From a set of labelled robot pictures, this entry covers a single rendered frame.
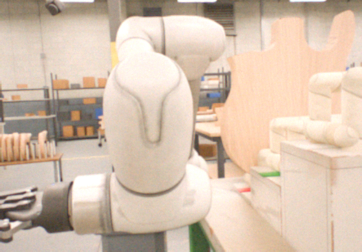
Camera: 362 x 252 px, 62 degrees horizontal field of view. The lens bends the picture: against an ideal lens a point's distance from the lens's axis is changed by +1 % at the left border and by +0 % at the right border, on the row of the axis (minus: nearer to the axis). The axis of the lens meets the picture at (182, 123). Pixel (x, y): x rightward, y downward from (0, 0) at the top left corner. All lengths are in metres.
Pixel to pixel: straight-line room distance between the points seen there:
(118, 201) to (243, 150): 0.40
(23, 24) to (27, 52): 0.96
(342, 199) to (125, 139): 0.28
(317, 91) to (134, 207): 0.32
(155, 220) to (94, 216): 0.09
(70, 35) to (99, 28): 1.03
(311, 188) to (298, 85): 0.39
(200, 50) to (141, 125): 0.60
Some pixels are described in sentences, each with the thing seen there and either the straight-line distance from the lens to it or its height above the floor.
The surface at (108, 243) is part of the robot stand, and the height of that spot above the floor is 0.64.
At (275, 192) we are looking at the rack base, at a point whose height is 1.00.
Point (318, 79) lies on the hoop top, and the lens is 0.51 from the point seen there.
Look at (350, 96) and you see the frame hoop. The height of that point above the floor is 1.17.
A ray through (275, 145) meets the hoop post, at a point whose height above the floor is 1.07.
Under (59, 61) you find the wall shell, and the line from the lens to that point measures 11.92.
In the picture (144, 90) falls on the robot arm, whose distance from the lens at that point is 0.31.
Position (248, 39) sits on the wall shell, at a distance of 12.56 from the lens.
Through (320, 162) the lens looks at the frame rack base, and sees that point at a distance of 0.44.
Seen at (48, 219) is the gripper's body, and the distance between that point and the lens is 0.49.
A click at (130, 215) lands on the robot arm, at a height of 1.02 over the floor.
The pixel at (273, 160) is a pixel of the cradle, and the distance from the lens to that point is 0.64.
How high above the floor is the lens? 1.18
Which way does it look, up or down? 5 degrees down
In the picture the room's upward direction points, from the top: 3 degrees counter-clockwise
